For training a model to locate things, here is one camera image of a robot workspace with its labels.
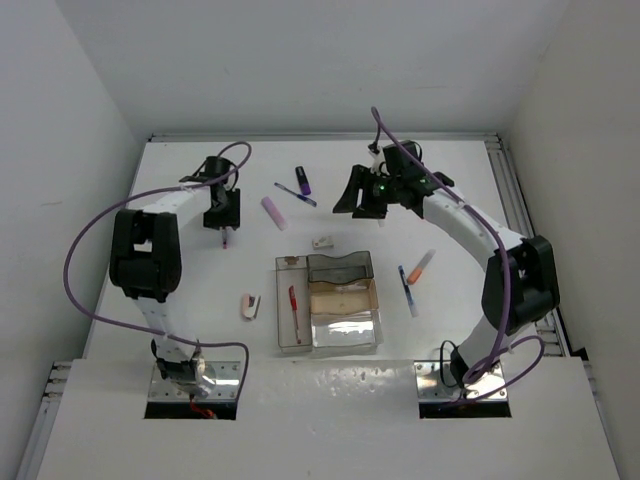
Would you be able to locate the blue ballpoint pen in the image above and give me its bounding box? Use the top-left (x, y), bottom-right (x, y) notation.
top-left (274, 182), bottom-right (317, 208)

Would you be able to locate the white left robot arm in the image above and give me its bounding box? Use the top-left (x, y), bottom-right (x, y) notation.
top-left (109, 156), bottom-right (241, 399)

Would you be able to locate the metal base plate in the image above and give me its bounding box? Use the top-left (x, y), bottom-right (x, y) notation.
top-left (147, 361), bottom-right (241, 403)
top-left (414, 360), bottom-right (508, 404)

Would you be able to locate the amber clear tray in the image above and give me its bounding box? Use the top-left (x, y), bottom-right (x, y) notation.
top-left (309, 279), bottom-right (379, 315)

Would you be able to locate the long smoky clear tray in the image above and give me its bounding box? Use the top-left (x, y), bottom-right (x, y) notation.
top-left (275, 256), bottom-right (312, 355)

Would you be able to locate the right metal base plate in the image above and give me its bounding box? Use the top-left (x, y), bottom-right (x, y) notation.
top-left (414, 360), bottom-right (508, 404)

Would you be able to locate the orange pastel highlighter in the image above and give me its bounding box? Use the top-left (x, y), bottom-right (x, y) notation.
top-left (407, 249), bottom-right (436, 285)

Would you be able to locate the red ballpoint pen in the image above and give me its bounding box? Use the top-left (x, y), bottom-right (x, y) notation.
top-left (288, 285), bottom-right (302, 345)

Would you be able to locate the blue gel pen clear cap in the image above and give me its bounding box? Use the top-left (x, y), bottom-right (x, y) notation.
top-left (398, 265), bottom-right (419, 318)

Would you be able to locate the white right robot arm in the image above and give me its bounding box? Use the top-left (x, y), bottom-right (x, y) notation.
top-left (333, 141), bottom-right (560, 387)

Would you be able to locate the grey clear tray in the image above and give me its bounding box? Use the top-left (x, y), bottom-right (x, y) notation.
top-left (307, 251), bottom-right (374, 285)

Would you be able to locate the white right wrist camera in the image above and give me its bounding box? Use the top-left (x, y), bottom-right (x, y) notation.
top-left (368, 143), bottom-right (387, 175)

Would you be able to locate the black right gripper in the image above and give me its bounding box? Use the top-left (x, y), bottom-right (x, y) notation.
top-left (334, 165), bottom-right (401, 219)

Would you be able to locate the pink mini stapler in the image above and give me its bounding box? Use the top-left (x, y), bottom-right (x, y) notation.
top-left (241, 293), bottom-right (261, 321)

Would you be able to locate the clear transparent tray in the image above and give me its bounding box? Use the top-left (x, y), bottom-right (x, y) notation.
top-left (311, 309), bottom-right (383, 358)

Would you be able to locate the purple black highlighter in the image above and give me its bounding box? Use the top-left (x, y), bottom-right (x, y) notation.
top-left (295, 166), bottom-right (311, 196)

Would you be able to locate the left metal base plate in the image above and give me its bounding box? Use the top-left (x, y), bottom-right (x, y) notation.
top-left (147, 361), bottom-right (241, 403)

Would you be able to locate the yellow black highlighter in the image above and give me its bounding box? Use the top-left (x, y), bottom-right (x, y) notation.
top-left (221, 227), bottom-right (229, 250)

